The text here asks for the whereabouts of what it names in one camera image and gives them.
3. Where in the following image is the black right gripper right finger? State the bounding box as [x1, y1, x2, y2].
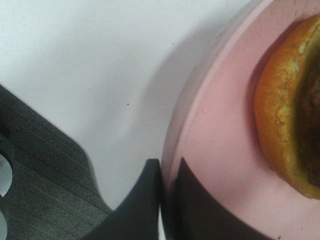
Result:
[172, 158, 269, 240]

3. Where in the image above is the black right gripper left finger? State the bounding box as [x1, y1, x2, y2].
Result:
[83, 159, 160, 240]

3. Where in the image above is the pink round plate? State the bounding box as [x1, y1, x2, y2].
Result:
[161, 0, 320, 240]

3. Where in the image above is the burger with lettuce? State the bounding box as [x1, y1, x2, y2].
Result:
[254, 15, 320, 200]

